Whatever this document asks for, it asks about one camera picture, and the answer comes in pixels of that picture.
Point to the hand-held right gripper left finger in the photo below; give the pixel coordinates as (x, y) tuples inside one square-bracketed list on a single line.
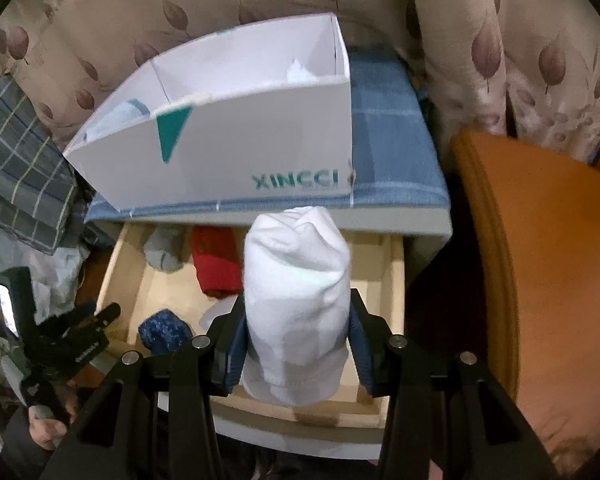
[(235, 355)]

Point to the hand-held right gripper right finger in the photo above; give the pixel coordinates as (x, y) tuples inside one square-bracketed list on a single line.
[(362, 355)]

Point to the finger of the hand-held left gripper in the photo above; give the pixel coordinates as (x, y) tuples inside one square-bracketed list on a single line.
[(90, 317), (87, 352)]

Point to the blue speckled underwear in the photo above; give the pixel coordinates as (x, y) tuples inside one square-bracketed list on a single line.
[(165, 330)]

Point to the wooden drawer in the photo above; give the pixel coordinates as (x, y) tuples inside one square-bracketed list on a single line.
[(375, 280)]

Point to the red underwear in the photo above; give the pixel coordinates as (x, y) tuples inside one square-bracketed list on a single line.
[(215, 260)]

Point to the white cardboard box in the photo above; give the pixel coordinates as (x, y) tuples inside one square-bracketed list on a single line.
[(280, 130)]

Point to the person's left hand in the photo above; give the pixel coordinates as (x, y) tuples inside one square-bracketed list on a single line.
[(47, 430)]

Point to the grey-white nightstand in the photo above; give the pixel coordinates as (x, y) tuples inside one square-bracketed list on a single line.
[(420, 222)]

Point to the grey plaid cloth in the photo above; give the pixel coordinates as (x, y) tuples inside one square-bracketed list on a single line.
[(20, 160)]

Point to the orange wooden board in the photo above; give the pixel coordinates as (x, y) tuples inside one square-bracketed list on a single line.
[(555, 260)]

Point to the blue checked cloth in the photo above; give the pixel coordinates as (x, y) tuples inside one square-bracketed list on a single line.
[(390, 130)]

